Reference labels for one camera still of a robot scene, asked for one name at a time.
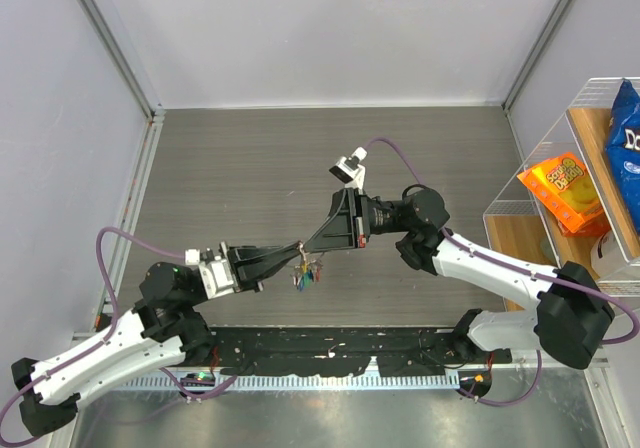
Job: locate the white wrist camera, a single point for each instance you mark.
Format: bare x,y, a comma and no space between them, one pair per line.
214,271
350,170

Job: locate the white slotted cable duct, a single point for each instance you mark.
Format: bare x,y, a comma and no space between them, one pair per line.
369,380

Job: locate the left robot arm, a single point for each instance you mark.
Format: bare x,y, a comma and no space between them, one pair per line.
162,329

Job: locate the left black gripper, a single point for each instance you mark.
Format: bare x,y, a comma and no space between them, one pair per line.
250,276

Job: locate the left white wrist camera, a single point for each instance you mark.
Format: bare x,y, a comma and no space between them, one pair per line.
214,271

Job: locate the orange Scrub Daddy box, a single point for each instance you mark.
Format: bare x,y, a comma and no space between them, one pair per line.
564,187

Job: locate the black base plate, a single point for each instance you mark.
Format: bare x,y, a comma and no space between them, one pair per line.
344,351

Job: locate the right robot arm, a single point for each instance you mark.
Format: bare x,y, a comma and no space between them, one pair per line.
563,312

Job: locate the keyring with tagged keys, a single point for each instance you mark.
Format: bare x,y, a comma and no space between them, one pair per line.
308,270

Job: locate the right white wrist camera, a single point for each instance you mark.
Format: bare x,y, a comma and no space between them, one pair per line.
350,170

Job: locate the blue chip bag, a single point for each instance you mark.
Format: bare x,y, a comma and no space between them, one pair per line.
622,147

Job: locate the wire shelf rack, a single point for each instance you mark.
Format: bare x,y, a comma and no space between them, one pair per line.
517,224

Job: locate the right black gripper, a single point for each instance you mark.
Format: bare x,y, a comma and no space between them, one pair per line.
338,232

